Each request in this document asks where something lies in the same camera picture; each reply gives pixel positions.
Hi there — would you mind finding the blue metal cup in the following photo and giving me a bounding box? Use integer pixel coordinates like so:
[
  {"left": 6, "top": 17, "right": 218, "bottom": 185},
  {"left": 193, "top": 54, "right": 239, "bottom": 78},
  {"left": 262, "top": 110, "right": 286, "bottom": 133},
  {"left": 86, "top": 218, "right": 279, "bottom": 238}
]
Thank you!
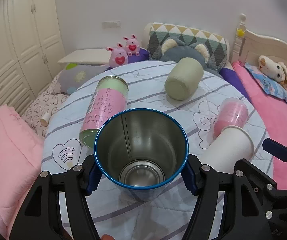
[{"left": 94, "top": 108, "right": 189, "bottom": 202}]

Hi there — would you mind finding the white paper cup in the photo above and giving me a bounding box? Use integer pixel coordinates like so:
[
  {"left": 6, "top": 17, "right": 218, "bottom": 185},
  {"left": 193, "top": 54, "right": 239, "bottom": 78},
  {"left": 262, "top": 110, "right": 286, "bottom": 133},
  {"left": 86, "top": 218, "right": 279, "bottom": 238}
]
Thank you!
[{"left": 199, "top": 125, "right": 255, "bottom": 174}]

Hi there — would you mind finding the short pink clear cup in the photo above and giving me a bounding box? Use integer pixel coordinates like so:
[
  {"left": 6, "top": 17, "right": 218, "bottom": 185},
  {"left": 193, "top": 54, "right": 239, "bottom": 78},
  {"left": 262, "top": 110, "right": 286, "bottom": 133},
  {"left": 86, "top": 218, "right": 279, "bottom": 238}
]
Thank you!
[{"left": 214, "top": 98, "right": 249, "bottom": 138}]

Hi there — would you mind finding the green fuzzy cup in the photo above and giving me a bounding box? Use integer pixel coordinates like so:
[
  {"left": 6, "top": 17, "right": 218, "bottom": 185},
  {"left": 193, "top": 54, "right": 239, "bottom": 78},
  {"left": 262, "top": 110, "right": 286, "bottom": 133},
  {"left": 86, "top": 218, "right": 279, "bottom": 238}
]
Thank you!
[{"left": 165, "top": 57, "right": 204, "bottom": 101}]

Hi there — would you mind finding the tall pink green cup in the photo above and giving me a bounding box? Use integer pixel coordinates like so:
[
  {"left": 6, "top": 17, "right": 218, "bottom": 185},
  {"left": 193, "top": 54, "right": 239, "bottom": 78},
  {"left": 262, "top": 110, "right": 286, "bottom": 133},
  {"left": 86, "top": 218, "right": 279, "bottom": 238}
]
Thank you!
[{"left": 79, "top": 76, "right": 129, "bottom": 148}]

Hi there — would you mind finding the left hand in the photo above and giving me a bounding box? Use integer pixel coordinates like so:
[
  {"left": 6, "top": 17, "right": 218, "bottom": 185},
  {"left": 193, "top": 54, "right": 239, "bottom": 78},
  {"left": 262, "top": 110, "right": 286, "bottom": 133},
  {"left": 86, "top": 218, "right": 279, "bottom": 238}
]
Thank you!
[{"left": 101, "top": 234, "right": 115, "bottom": 240}]

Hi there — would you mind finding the pink blanket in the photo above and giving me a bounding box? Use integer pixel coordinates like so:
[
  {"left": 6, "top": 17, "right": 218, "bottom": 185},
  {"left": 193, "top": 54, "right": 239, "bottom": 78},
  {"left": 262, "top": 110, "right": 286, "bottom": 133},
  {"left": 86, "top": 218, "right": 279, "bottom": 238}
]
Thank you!
[{"left": 232, "top": 61, "right": 287, "bottom": 190}]

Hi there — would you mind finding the blue cartoon pillow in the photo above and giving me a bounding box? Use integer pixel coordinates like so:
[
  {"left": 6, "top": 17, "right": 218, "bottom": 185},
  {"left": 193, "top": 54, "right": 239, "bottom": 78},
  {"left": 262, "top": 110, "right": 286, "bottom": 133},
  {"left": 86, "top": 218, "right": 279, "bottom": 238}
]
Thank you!
[{"left": 245, "top": 63, "right": 287, "bottom": 103}]

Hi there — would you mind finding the round striped quilted table cover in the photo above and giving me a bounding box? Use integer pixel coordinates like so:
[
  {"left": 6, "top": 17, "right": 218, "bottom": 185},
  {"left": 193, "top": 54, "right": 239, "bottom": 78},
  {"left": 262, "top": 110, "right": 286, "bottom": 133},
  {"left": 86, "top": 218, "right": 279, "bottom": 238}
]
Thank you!
[{"left": 40, "top": 60, "right": 274, "bottom": 240}]

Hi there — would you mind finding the pink embroidered pillow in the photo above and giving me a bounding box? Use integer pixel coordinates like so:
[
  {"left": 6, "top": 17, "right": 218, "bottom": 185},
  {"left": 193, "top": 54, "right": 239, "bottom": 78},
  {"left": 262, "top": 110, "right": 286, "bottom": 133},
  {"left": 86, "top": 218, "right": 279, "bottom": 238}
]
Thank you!
[{"left": 0, "top": 105, "right": 44, "bottom": 239}]

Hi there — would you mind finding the white dog plush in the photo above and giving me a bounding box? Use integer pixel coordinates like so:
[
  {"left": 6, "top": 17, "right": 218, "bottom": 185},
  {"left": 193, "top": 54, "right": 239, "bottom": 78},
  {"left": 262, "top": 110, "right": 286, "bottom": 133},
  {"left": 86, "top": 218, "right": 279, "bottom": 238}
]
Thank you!
[{"left": 258, "top": 55, "right": 287, "bottom": 89}]

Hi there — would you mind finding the small paper tube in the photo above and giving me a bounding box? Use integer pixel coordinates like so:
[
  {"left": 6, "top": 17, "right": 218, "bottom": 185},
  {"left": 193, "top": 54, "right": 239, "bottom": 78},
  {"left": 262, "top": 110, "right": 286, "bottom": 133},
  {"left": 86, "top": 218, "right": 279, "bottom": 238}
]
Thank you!
[{"left": 40, "top": 112, "right": 51, "bottom": 127}]

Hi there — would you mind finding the heart pattern sheet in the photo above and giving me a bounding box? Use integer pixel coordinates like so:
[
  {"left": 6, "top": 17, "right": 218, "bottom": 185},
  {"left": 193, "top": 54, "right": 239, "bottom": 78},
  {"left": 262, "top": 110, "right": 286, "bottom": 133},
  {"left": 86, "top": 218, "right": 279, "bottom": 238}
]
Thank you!
[{"left": 21, "top": 72, "right": 69, "bottom": 139}]

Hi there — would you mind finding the cream wooden headboard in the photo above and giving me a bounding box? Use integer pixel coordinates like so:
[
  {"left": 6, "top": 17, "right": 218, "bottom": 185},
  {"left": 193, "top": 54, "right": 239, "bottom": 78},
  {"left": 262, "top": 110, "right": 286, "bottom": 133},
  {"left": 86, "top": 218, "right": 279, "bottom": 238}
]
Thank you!
[{"left": 229, "top": 13, "right": 287, "bottom": 63}]

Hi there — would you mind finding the grey flower pillow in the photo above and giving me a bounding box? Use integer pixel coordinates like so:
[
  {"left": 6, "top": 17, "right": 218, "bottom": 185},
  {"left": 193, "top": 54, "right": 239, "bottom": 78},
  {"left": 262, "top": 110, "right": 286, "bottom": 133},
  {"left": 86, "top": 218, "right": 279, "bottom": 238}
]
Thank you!
[{"left": 52, "top": 63, "right": 109, "bottom": 95}]

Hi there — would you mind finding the grey bear plush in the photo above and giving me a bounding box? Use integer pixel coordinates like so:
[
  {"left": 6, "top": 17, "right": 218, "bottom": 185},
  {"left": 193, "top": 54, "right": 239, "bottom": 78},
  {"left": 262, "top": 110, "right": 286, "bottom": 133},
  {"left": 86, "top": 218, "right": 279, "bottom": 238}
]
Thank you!
[{"left": 148, "top": 37, "right": 223, "bottom": 78}]

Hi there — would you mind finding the white bedside table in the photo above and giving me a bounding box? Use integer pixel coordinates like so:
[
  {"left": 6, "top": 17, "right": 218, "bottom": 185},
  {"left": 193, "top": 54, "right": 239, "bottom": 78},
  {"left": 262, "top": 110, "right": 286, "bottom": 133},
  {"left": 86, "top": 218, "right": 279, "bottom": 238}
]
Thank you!
[{"left": 57, "top": 48, "right": 111, "bottom": 65}]

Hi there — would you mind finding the white wardrobe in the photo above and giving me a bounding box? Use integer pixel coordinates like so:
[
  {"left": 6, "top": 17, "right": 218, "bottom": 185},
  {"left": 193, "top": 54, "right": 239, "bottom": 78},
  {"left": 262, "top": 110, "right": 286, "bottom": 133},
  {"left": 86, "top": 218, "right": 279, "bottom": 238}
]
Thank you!
[{"left": 0, "top": 0, "right": 65, "bottom": 114}]

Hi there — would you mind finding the triangle pattern pillow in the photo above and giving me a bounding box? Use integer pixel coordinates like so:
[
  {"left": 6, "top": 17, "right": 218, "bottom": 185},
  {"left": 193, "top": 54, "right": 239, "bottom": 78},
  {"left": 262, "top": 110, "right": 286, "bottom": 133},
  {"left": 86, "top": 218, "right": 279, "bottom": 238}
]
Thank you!
[{"left": 147, "top": 22, "right": 229, "bottom": 72}]

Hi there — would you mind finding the front pink bunny toy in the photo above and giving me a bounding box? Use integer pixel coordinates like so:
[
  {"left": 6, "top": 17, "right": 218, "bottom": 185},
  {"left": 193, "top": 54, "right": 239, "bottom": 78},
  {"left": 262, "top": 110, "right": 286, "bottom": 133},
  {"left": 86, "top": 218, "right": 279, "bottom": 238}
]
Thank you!
[{"left": 106, "top": 43, "right": 128, "bottom": 68}]

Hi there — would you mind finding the pink bunny toy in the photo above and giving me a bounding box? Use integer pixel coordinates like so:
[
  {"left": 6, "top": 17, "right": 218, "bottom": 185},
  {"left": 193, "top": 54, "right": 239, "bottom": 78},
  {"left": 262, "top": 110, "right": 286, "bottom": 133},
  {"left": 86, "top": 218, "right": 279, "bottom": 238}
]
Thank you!
[
  {"left": 106, "top": 43, "right": 128, "bottom": 68},
  {"left": 123, "top": 34, "right": 140, "bottom": 56}
]

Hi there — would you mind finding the rear pink bunny toy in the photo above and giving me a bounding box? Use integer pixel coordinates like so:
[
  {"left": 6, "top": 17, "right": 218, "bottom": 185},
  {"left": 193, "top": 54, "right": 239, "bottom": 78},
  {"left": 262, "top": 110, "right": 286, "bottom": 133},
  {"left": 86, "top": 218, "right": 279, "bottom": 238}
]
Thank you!
[{"left": 123, "top": 34, "right": 140, "bottom": 56}]

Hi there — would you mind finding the wall socket panel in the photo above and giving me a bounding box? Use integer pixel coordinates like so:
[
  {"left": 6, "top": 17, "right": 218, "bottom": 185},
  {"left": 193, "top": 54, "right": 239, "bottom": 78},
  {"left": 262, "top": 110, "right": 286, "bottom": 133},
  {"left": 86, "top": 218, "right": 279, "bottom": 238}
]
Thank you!
[{"left": 102, "top": 21, "right": 121, "bottom": 29}]

